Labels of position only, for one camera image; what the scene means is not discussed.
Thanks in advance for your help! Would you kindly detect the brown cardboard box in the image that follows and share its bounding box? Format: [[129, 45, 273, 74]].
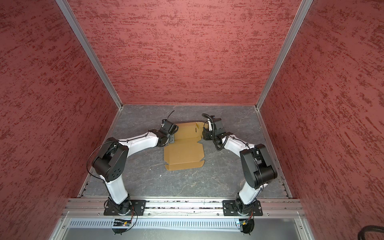
[[164, 122, 205, 171]]

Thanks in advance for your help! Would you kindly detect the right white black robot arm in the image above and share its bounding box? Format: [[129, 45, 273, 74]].
[[202, 114, 278, 216]]

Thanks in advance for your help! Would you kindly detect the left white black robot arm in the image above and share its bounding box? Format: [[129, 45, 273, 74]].
[[92, 119, 179, 216]]

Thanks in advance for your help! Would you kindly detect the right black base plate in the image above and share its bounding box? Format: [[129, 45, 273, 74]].
[[222, 199, 263, 217]]

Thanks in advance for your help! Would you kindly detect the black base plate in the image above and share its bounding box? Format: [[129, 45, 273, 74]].
[[104, 199, 147, 216], [222, 199, 263, 217]]

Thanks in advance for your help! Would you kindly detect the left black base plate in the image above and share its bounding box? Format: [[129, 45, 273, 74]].
[[104, 199, 147, 216]]

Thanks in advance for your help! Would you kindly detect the white slotted cable duct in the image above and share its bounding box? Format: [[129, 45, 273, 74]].
[[68, 219, 240, 231]]

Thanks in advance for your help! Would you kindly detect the right controller board with wires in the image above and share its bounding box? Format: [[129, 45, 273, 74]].
[[239, 212, 255, 235]]

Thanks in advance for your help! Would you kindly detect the controller board with wires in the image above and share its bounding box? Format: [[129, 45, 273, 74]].
[[239, 212, 255, 235], [112, 210, 139, 235]]

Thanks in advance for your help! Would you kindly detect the left controller board with wires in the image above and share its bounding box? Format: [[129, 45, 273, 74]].
[[112, 210, 139, 235]]

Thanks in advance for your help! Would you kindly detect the aluminium front rail frame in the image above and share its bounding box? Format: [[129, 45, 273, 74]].
[[50, 198, 314, 240]]

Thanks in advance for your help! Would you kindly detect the right aluminium corner post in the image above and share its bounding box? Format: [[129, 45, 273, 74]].
[[255, 0, 314, 110]]

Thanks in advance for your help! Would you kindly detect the aluminium corner post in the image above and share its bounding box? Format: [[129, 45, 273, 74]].
[[55, 0, 124, 109], [255, 0, 314, 110]]

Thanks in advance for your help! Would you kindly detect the left aluminium corner post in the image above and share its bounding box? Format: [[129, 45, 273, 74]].
[[55, 0, 124, 109]]

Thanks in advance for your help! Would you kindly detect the black cable bundle corner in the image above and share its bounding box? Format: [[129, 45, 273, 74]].
[[358, 225, 384, 240]]

